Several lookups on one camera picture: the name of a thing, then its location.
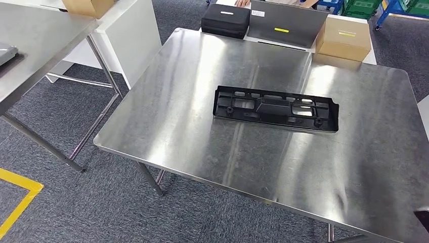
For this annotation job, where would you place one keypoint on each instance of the green plastic crate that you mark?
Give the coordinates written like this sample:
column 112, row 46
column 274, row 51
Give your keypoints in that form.
column 417, row 6
column 362, row 8

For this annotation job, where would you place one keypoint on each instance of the grey laptop with yellow label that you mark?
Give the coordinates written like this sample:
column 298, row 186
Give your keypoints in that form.
column 288, row 23

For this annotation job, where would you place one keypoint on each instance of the brown cardboard box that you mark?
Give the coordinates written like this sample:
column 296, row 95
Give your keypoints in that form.
column 87, row 8
column 343, row 37

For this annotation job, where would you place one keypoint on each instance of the grey flat device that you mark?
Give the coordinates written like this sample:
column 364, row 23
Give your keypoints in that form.
column 6, row 53

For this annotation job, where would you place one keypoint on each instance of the black zippered case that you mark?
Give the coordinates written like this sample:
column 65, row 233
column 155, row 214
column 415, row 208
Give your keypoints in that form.
column 226, row 21

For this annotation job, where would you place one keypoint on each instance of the stainless steel workbench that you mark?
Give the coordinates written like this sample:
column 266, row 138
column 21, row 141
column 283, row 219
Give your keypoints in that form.
column 201, row 151

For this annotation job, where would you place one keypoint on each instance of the yellow floor tape square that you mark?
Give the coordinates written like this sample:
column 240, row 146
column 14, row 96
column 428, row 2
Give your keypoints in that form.
column 21, row 204

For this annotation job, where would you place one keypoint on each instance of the stainless steel table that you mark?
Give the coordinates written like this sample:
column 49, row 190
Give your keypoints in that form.
column 40, row 40

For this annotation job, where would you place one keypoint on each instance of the black plastic plate frame part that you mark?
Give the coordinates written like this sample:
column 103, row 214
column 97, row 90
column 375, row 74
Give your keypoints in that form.
column 273, row 107

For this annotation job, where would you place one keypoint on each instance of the white table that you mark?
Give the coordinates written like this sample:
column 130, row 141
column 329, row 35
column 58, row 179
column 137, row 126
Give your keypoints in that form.
column 134, row 40
column 425, row 117

